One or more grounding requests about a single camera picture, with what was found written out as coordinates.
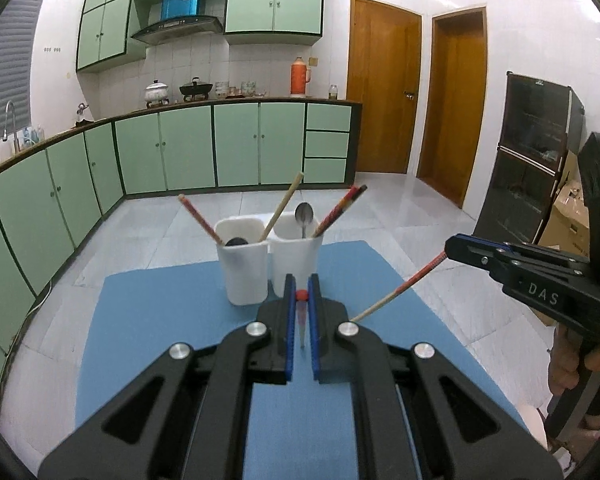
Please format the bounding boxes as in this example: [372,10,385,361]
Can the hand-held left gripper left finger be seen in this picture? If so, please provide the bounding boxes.
[37,274,296,480]

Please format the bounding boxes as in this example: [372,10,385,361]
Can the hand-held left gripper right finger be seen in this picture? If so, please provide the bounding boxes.
[309,274,564,480]

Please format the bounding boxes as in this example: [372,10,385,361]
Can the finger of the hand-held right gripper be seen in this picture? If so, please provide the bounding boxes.
[444,236,517,282]
[457,232,516,256]

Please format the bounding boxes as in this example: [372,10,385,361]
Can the white double utensil holder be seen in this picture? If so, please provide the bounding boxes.
[214,213,325,307]

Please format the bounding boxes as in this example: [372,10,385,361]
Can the metal spoon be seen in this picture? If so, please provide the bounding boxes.
[294,201,315,239]

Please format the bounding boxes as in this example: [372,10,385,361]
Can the plain wooden chopstick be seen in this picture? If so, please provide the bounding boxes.
[258,171,305,243]

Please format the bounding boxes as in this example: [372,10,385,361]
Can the person's right hand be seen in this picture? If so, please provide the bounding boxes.
[550,331,600,397]

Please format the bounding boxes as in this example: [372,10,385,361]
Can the cardboard box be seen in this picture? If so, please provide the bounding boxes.
[536,149,592,253]

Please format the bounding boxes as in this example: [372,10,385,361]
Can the black glass-front cabinet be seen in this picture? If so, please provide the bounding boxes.
[472,71,586,247]

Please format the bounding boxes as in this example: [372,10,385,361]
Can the blue table mat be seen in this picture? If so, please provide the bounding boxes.
[74,239,532,480]

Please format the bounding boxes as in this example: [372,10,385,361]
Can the wooden door in recess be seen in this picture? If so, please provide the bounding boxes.
[416,4,489,210]

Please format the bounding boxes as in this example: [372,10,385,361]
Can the closed wooden door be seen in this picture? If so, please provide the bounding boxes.
[346,0,424,175]

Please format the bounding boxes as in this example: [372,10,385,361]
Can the green base cabinets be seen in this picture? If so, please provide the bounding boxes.
[0,101,364,362]

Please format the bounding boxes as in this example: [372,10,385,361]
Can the brown kitchen countertop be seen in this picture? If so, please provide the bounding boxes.
[0,95,364,187]

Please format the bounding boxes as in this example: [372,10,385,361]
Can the tray of drinking glasses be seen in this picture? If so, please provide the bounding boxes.
[215,79,269,100]

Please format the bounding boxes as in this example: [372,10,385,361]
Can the orange thermos flask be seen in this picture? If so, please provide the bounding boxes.
[289,56,313,98]

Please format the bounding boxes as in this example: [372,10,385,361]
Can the black wok on stove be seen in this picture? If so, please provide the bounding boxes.
[178,77,215,103]

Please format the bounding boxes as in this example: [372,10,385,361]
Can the white lidded pot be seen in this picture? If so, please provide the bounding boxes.
[143,78,171,109]

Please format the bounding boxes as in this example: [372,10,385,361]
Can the range hood with blue film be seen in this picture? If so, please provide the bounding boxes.
[129,0,224,45]

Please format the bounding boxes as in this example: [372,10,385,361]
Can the chrome sink faucet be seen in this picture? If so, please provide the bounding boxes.
[2,100,21,154]

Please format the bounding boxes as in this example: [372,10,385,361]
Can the grey window blind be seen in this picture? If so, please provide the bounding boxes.
[0,0,51,149]

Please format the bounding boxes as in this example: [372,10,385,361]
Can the white floor cable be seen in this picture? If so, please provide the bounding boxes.
[6,279,54,352]

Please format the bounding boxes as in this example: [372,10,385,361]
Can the green wall cabinet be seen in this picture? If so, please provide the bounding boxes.
[75,0,141,74]
[223,0,326,46]

